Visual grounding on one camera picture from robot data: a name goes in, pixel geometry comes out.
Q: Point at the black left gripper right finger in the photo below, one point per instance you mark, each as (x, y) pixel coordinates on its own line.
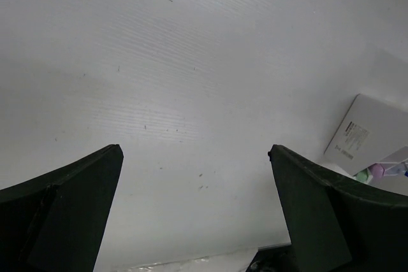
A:
(336, 223)

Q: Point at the green highlighter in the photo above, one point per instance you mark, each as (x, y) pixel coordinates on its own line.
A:
(364, 176)

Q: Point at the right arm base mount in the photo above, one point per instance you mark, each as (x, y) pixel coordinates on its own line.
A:
(274, 259)

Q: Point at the white divided organizer left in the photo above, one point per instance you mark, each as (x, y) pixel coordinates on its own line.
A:
(372, 132)

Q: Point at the pink highlighter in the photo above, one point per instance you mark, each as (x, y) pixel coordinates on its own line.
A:
(377, 171)

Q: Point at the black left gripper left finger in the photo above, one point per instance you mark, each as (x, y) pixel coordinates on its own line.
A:
(56, 221)

